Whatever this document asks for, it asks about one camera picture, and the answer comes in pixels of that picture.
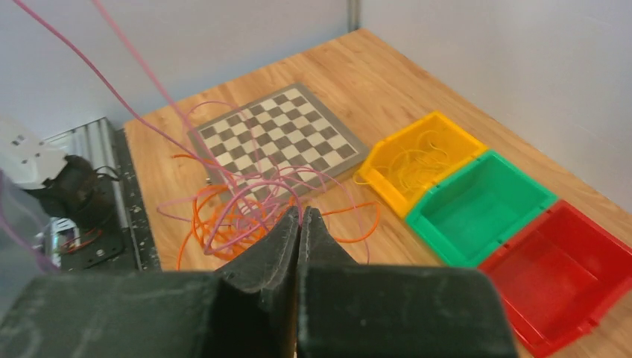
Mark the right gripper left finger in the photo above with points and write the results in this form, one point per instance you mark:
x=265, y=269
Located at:
x=243, y=309

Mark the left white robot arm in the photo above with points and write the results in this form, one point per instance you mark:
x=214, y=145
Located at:
x=65, y=185

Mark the red plastic bin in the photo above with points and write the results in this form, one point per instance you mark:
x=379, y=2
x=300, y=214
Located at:
x=558, y=277

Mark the green plastic bin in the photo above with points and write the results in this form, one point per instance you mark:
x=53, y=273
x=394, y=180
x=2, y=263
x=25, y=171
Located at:
x=476, y=210

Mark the yellow plastic bin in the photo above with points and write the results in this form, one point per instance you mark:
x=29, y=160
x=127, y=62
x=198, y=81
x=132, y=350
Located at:
x=404, y=166

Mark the wooden chessboard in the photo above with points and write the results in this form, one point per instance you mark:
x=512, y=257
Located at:
x=287, y=141

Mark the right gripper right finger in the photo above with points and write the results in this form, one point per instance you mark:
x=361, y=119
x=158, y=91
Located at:
x=348, y=309

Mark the left aluminium frame post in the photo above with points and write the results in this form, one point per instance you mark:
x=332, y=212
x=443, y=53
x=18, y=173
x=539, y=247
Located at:
x=353, y=15

